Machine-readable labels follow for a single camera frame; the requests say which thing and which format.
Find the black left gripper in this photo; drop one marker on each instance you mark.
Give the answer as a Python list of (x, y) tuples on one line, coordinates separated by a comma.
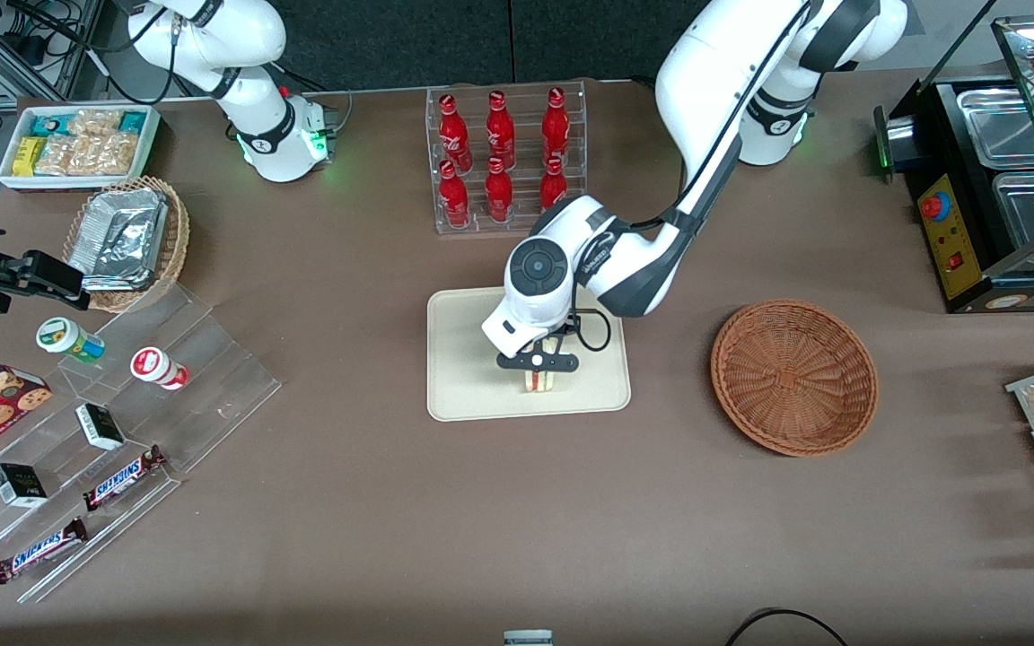
[(570, 327)]

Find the triangular sandwich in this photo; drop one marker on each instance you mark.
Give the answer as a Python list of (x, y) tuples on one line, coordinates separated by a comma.
[(542, 382)]

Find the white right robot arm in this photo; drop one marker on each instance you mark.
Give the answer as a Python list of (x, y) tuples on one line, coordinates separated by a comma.
[(258, 126)]

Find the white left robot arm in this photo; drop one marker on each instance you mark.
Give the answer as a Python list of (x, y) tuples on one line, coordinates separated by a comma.
[(714, 72)]

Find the cream plastic tray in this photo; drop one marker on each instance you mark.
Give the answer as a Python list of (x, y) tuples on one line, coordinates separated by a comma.
[(463, 359)]

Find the small brown wicker basket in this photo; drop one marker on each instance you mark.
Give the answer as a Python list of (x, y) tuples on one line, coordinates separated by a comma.
[(176, 238)]

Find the large brown wicker basket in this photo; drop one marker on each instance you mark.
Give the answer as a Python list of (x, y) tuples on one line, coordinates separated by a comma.
[(795, 377)]

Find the green cap yoghurt bottle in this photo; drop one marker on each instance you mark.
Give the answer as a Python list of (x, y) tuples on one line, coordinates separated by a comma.
[(64, 337)]

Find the aluminium foil containers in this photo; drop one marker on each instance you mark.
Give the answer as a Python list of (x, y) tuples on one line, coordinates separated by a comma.
[(118, 235)]

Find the white plastic snack bin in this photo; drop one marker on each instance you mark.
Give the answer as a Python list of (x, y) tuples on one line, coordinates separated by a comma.
[(5, 175)]

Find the clear bag of crackers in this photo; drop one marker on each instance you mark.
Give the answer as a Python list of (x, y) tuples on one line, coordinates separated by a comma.
[(119, 154), (86, 156), (95, 122), (54, 156)]

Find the yellow snack package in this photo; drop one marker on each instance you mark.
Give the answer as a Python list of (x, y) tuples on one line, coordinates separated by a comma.
[(27, 155)]

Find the red cap yoghurt bottle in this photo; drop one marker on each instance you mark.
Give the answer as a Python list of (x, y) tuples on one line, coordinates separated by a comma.
[(156, 366)]

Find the small black box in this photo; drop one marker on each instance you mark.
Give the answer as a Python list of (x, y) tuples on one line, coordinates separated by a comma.
[(19, 485), (100, 427)]

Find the teal snack package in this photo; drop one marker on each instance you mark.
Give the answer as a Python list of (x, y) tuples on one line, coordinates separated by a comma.
[(48, 124), (133, 122)]

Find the clear acrylic bottle rack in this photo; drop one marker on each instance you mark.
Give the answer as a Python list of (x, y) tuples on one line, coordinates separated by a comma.
[(521, 215)]

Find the red cola bottle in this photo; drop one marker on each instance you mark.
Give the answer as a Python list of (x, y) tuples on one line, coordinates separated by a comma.
[(454, 135), (454, 199), (556, 130), (554, 188), (498, 196), (500, 133)]

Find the clear acrylic tiered stand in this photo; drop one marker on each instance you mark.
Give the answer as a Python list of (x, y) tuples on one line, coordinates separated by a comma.
[(212, 395)]

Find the snickers chocolate bar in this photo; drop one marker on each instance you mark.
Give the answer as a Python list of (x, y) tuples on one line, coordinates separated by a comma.
[(122, 478), (39, 551)]

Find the small grey object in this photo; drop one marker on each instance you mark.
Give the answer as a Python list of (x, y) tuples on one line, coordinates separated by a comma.
[(528, 638)]

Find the black backdrop panel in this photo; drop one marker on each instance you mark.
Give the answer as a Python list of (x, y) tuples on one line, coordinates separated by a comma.
[(391, 45), (598, 40)]

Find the red emergency stop button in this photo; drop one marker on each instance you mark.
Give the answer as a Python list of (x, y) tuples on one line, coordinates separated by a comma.
[(934, 207)]

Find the black hot food display case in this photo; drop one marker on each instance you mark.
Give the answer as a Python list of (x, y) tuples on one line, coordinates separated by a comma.
[(975, 224)]

